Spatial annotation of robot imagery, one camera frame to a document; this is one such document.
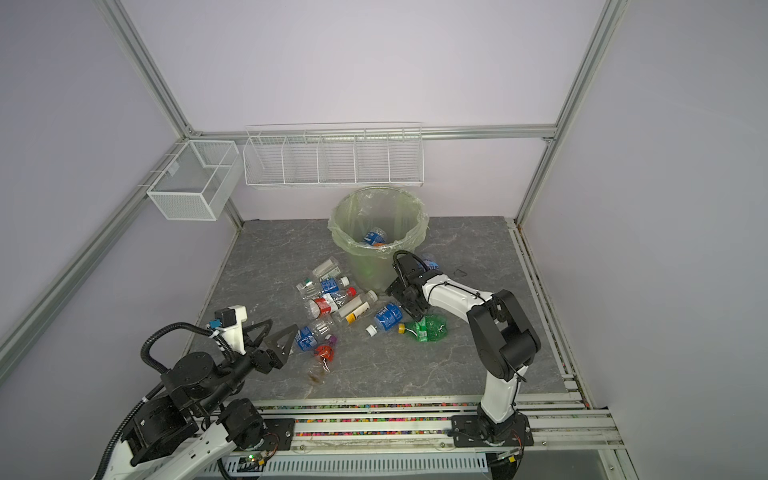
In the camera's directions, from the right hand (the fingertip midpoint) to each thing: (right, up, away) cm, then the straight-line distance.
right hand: (398, 302), depth 94 cm
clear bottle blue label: (-7, +21, +8) cm, 24 cm away
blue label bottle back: (-22, +5, +2) cm, 23 cm away
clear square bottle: (-25, +10, +9) cm, 28 cm away
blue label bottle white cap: (-4, -4, -5) cm, 8 cm away
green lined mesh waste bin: (-10, +25, +8) cm, 28 cm away
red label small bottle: (-21, -14, -11) cm, 27 cm away
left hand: (-25, -1, -29) cm, 38 cm away
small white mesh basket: (-68, +40, +7) cm, 80 cm away
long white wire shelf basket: (-21, +49, +5) cm, 54 cm away
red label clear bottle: (-23, -1, -5) cm, 24 cm away
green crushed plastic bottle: (+10, -7, -3) cm, 13 cm away
